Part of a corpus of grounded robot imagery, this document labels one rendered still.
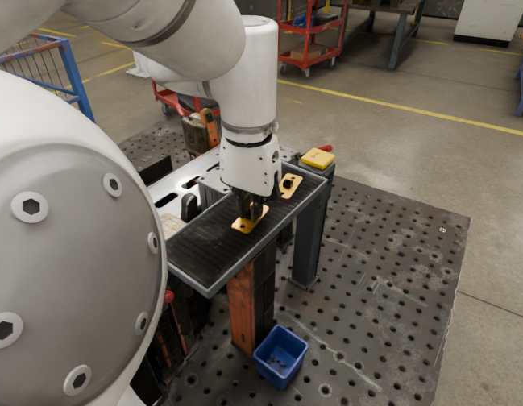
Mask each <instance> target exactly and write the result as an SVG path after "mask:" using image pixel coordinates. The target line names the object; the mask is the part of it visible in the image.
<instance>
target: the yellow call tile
mask: <svg viewBox="0 0 523 406"><path fill-rule="evenodd" d="M334 157H335V155H333V154H330V153H328V152H325V151H322V150H319V149H317V148H315V147H314V148H313V149H312V150H310V151H309V152H308V153H306V154H305V155H304V156H302V157H301V162H303V163H306V164H309V165H311V166H314V167H315V168H320V169H321V170H322V169H324V168H325V167H326V166H327V165H328V164H329V163H331V162H332V161H333V160H334Z"/></svg>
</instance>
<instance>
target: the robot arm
mask: <svg viewBox="0 0 523 406"><path fill-rule="evenodd" d="M59 10H61V11H63V12H64V13H66V14H67V15H70V16H72V17H74V18H75V19H77V20H79V21H81V22H83V23H85V24H86V25H88V26H90V27H92V28H93V29H95V30H97V31H100V32H101V33H102V34H104V35H107V36H108V37H110V38H111V39H114V40H115V41H117V42H119V43H121V44H123V45H124V46H126V47H128V48H130V49H132V50H134V51H135V52H138V53H139V54H141V55H143V56H146V63H147V70H148V73H149V75H150V77H151V79H152V80H153V81H154V82H155V83H156V84H158V85H160V86H162V87H165V88H166V89H170V90H172V91H174V92H176V93H180V94H184V95H187V96H191V97H202V98H207V99H213V100H215V101H216V102H217V103H218V104H219V107H220V115H221V126H222V139H221V145H220V173H221V177H220V181H221V182H222V183H223V184H225V185H227V186H229V188H230V190H231V191H232V192H233V193H234V195H235V199H236V200H237V201H238V207H239V217H240V218H244V217H245V213H246V212H247V211H248V210H249V209H250V210H251V222H255V221H256V220H257V219H258V218H260V217H261V216H262V214H263V211H264V202H266V201H278V200H279V199H280V198H281V197H282V194H281V191H280V187H279V185H280V182H281V157H280V146H279V142H278V138H277V136H276V135H274V134H273V133H272V132H273V131H278V128H279V123H278V122H276V81H277V53H278V25H277V23H276V22H275V21H273V20H272V19H268V18H265V17H261V16H255V15H241V14H240V13H239V10H238V8H237V6H236V5H235V2H234V1H233V0H0V55H1V54H3V53H4V52H5V51H6V50H8V49H9V48H11V47H13V46H14V45H15V44H17V43H18V42H19V41H20V40H22V39H24V38H25V37H26V36H28V35H30V34H31V33H32V32H33V31H34V30H36V29H37V28H38V27H40V26H41V25H42V24H44V23H45V22H46V21H48V20H49V19H50V18H51V17H52V16H53V15H54V14H55V13H56V12H58V11H59ZM247 191H248V192H251V193H253V204H252V205H251V195H250V193H248V192H247ZM167 279H168V264H167V252H166V243H165V238H164V232H163V227H162V223H161V220H160V216H159V214H158V213H157V210H156V207H155V205H154V202H153V200H152V197H151V194H150V193H149V192H148V190H147V187H146V186H145V184H144V182H143V181H142V179H141V177H140V176H139V174H138V173H137V171H136V170H135V168H134V167H133V165H132V164H131V162H130V161H129V160H128V158H127V157H126V156H125V155H124V154H123V153H122V151H121V150H120V149H119V148H118V146H117V145H116V144H115V143H114V142H113V141H112V140H111V139H110V138H109V137H108V136H107V135H106V134H105V133H104V132H103V131H102V130H101V129H100V128H99V127H98V126H97V125H96V124H94V123H93V122H92V121H91V120H89V119H88V118H87V117H86V116H84V115H83V113H82V112H80V111H79V110H77V109H75V108H74V107H72V106H71V105H69V104H68V103H67V102H65V101H63V100H62V99H61V98H59V97H57V96H56V95H55V94H53V93H51V92H49V91H47V90H46V89H43V88H41V87H39V86H38V85H35V84H33V83H32V82H30V81H28V80H25V79H23V78H21V77H17V76H15V75H12V74H10V73H8V72H3V71H2V70H0V406H147V405H146V404H144V403H143V401H142V400H141V399H140V398H139V397H138V396H137V395H136V394H135V392H134V390H133V389H132V388H131V386H130V384H129V383H130V381H131V380H132V378H133V377H134V375H135V372H136V371H137V370H138V368H139V365H140V363H141V362H142V360H143V357H144V355H145V353H146V351H147V348H148V347H149V345H150V343H151V341H152V338H153V336H154V333H155V331H156V327H157V324H158V321H159V319H160V315H161V313H162V308H163V303H164V294H165V289H166V284H167Z"/></svg>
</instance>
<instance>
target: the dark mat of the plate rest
mask: <svg viewBox="0 0 523 406"><path fill-rule="evenodd" d="M287 173H290V174H293V175H296V176H301V177H302V181H301V183H300V184H299V185H298V186H297V188H296V190H295V191H294V193H293V194H292V196H291V197H290V198H289V199H288V200H286V199H283V198H280V199H279V200H278V201H266V202H264V205H266V206H267V207H268V211H267V212H266V214H265V215H264V216H263V217H262V218H261V220H260V221H259V222H258V224H257V225H256V226H255V228H254V229H253V230H252V231H251V233H249V234H244V233H242V232H240V231H237V230H234V229H232V225H233V224H234V222H235V221H236V220H237V219H238V218H239V207H238V201H237V200H236V199H235V195H234V194H233V195H231V196H230V197H228V198H227V199H226V200H224V202H222V203H221V204H220V205H218V206H216V207H215V208H214V209H212V210H211V211H209V212H208V213H207V214H206V215H205V216H203V217H202V218H200V219H199V220H198V221H196V222H195V223H193V224H192V225H191V226H190V227H188V228H187V229H186V230H184V231H183V232H182V233H180V234H179V235H177V236H176V237H175V238H174V239H173V240H171V241H170V242H168V243H167V244H166V252H167V261H168V262H170V263H171V264H172V265H173V266H175V267H177V268H178V269H179V270H181V271H182V272H184V273H185V274H186V275H187V276H189V277H191V278H192V279H193V280H195V281H197V282H198V283H199V284H200V285H202V286H203V287H205V288H207V289H209V288H210V287H211V286H212V285H213V284H214V283H215V282H216V281H218V280H219V279H220V278H221V277H222V276H223V275H224V274H225V273H226V272H227V271H228V270H230V269H231V268H232V267H233V266H234V265H235V264H236V263H237V262H238V261H239V260H240V259H241V258H242V257H243V256H244V255H245V254H246V253H247V252H248V251H249V250H250V249H251V248H253V247H254V246H255V245H256V244H257V243H258V242H259V241H260V240H261V239H262V238H263V237H265V236H266V235H267V234H268V233H269V232H270V231H271V230H272V229H273V228H274V227H275V226H277V225H278V224H279V223H280V222H281V221H282V220H283V219H284V218H285V217H286V216H287V215H289V214H290V213H291V212H292V211H293V210H294V209H295V208H296V207H297V206H298V205H299V204H300V203H302V202H303V200H304V199H306V198H307V196H308V195H310V194H311V193H312V192H313V191H314V190H315V189H316V188H317V187H318V186H319V185H320V184H321V183H322V182H324V181H322V180H319V179H317V178H315V177H312V176H309V175H307V174H305V173H303V172H299V171H298V170H295V169H293V168H290V167H288V166H285V165H283V164H281V180H282V179H283V178H284V176H285V175H286V174H287Z"/></svg>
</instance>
